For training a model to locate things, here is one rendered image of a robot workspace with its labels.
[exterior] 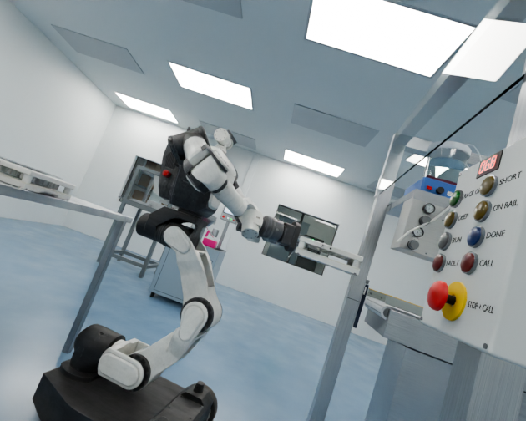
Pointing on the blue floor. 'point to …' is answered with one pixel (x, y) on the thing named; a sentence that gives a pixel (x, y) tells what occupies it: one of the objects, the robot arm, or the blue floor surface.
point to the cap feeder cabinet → (161, 282)
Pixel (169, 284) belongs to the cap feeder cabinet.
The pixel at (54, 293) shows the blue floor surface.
